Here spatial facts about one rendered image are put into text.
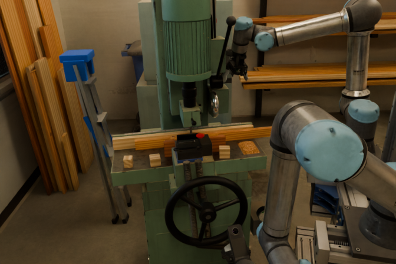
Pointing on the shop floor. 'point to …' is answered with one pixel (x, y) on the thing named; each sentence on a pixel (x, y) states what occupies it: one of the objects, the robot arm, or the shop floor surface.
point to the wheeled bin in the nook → (134, 51)
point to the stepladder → (95, 122)
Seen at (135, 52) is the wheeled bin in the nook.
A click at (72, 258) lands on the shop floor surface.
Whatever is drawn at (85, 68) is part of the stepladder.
